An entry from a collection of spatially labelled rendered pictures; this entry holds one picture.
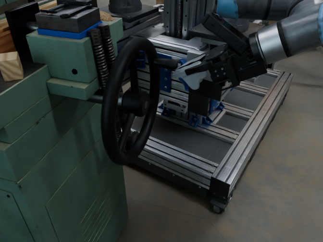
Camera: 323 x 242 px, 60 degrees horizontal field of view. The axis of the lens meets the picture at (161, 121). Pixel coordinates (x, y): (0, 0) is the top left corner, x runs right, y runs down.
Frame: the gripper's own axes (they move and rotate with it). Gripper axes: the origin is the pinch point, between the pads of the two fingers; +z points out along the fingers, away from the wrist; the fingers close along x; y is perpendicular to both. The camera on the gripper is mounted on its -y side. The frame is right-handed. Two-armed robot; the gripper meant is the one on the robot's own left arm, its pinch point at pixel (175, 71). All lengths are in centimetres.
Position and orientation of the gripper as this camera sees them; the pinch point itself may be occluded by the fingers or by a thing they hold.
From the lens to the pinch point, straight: 69.3
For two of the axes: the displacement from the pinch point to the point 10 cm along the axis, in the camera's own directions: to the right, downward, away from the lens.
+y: 4.8, 7.9, 3.7
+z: -8.2, 2.5, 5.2
